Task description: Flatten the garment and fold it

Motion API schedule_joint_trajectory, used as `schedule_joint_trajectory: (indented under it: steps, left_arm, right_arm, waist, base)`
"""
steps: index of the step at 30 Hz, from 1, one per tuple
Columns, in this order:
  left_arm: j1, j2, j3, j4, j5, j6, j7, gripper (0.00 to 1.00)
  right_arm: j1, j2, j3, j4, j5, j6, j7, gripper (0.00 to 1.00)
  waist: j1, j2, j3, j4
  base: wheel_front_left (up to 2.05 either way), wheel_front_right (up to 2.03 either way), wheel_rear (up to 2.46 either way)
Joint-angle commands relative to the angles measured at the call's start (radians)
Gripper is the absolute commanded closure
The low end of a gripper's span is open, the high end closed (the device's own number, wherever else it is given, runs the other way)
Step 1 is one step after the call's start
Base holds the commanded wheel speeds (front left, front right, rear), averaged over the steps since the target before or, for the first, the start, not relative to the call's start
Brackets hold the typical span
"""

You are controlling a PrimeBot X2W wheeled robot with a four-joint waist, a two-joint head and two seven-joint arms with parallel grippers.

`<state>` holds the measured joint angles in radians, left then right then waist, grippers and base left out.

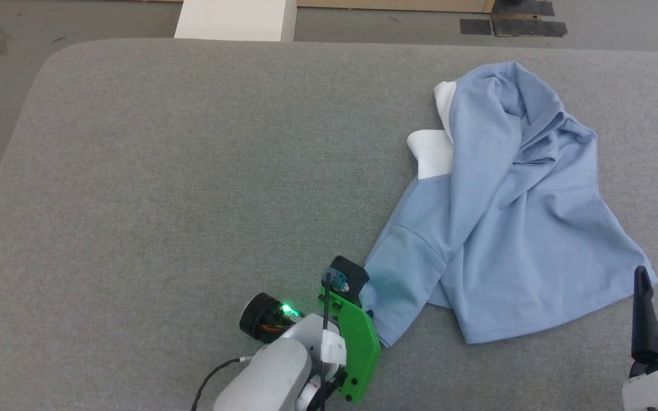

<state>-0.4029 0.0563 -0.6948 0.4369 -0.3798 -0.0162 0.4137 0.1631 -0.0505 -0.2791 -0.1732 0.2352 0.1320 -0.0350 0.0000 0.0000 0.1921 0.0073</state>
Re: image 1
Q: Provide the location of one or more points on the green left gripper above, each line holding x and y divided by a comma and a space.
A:
360, 348

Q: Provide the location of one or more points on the light blue and white garment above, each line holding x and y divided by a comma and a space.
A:
512, 228

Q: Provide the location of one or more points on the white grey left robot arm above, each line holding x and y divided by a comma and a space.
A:
277, 377

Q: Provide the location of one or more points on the grey fabric sofa cushion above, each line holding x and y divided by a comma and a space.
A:
192, 200

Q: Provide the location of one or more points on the large black floor mat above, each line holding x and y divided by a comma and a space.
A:
529, 20

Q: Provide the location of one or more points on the small black floor mat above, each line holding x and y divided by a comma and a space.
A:
475, 27

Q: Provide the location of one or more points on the white box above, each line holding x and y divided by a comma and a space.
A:
232, 20

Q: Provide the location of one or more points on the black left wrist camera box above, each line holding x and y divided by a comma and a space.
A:
352, 277

